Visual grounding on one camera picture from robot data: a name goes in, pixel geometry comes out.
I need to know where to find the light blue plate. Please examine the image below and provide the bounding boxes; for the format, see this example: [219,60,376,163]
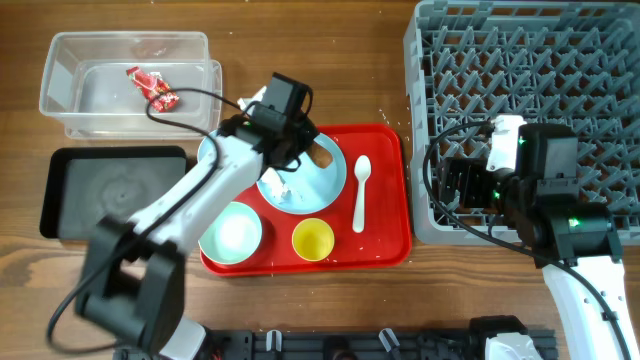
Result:
[257,134,347,215]

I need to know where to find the clear plastic bin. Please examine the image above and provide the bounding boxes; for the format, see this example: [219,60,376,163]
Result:
[39,31,223,140]

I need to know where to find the black tray bin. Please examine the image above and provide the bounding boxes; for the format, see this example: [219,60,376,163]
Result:
[39,145,188,241]

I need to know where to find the black cable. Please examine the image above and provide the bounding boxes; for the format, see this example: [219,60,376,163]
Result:
[422,118,634,360]
[45,87,251,356]

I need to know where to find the mint green empty bowl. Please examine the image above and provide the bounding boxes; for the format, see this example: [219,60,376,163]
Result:
[199,202,263,265]

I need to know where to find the white plastic spoon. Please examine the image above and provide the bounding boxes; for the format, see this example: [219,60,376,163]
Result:
[352,155,372,233]

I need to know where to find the red snack wrapper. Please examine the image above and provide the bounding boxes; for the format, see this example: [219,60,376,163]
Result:
[126,66,180,112]

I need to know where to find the yellow plastic cup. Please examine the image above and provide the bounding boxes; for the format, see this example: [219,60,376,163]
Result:
[292,218,335,262]

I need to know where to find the right black cable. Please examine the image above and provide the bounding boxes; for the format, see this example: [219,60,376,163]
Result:
[422,118,634,360]

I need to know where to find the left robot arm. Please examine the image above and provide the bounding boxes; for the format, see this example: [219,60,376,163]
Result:
[65,73,318,359]

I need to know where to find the orange carrot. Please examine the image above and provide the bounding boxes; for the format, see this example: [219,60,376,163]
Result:
[306,143,333,169]

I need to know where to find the light blue rice bowl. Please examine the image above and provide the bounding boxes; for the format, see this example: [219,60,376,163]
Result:
[195,130,219,172]

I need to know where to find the red serving tray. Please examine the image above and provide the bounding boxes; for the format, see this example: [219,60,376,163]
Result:
[200,124,412,276]

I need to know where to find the left black cable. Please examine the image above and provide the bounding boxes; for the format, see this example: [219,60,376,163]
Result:
[45,87,251,356]

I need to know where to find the grey dishwasher rack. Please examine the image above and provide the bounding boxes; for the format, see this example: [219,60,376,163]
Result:
[403,1,639,245]

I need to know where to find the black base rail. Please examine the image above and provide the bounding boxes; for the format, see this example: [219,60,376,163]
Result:
[204,327,559,360]

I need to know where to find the white tissue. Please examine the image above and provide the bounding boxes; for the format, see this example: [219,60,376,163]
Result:
[260,168,302,203]

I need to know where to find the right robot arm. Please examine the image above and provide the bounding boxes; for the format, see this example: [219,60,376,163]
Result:
[426,121,639,359]

